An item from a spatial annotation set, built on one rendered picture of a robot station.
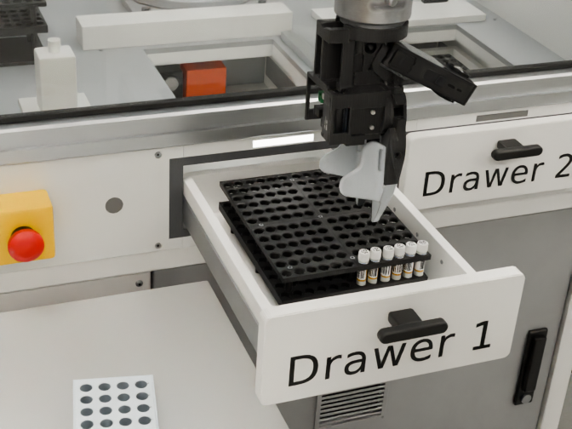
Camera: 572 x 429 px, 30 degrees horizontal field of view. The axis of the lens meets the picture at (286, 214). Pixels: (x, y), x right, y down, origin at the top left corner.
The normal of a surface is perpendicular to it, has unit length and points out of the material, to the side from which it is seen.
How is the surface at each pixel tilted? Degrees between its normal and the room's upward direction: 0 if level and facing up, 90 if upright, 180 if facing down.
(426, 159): 90
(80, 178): 90
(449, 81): 90
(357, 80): 87
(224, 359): 0
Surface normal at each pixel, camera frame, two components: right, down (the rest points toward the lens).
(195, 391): 0.06, -0.87
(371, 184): 0.33, 0.36
